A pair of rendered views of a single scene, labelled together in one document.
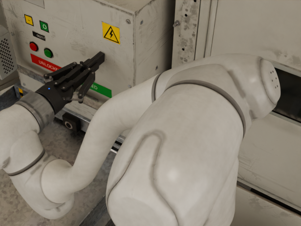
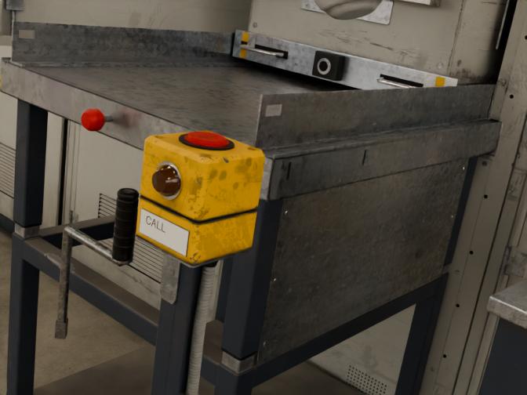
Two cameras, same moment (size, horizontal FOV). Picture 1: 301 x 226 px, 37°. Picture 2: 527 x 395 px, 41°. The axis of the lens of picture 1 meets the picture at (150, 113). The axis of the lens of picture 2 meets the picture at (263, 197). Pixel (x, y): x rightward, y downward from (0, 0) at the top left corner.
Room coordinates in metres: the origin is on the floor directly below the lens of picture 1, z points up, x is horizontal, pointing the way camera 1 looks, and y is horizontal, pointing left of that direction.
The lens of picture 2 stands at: (-0.34, 0.19, 1.05)
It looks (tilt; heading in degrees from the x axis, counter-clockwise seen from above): 18 degrees down; 7
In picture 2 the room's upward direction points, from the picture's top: 9 degrees clockwise
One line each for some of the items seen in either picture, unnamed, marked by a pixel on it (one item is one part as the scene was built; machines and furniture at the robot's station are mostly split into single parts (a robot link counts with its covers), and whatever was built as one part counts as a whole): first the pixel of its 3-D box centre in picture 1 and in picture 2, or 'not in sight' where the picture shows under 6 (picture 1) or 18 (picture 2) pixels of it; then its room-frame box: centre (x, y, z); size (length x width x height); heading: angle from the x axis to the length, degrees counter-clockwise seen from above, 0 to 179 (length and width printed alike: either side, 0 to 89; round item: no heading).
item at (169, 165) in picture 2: not in sight; (163, 181); (0.21, 0.34, 0.87); 0.03 x 0.01 x 0.03; 58
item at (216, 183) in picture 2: not in sight; (199, 194); (0.25, 0.32, 0.85); 0.08 x 0.08 x 0.10; 58
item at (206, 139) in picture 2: not in sight; (206, 145); (0.25, 0.31, 0.90); 0.04 x 0.04 x 0.02
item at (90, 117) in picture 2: not in sight; (98, 119); (0.59, 0.55, 0.82); 0.04 x 0.03 x 0.03; 148
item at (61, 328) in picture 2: not in sight; (92, 269); (0.59, 0.54, 0.59); 0.17 x 0.03 x 0.30; 57
